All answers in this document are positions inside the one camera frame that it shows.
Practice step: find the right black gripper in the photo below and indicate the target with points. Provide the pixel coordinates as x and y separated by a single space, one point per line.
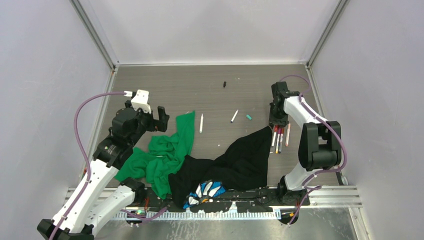
274 121

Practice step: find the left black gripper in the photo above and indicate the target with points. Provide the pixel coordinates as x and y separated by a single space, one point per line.
155 124

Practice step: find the white pen pink tip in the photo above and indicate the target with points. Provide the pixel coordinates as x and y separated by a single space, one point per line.
287 136

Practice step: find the white pen blue tip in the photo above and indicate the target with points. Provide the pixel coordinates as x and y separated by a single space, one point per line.
280 142

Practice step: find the white pen red cap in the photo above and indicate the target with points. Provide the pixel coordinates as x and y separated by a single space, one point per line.
274 135

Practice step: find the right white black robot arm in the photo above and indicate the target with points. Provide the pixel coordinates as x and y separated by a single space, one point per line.
319 147

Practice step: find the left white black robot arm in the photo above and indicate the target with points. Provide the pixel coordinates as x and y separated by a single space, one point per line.
81 217

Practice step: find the white pen black clip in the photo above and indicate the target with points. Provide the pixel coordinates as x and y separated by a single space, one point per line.
234 116

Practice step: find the green cloth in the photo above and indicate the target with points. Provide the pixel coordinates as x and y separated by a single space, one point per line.
165 155

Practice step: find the black cloth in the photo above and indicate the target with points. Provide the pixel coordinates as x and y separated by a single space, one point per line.
243 166

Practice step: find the blue white patterned cloth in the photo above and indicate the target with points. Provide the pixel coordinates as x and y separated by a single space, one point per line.
204 192

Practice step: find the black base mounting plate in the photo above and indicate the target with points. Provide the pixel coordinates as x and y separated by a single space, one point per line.
259 200

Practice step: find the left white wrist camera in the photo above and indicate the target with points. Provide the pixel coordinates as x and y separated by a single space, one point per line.
140 100

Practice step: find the aluminium front rail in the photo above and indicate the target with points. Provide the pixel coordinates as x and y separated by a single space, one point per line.
328 197

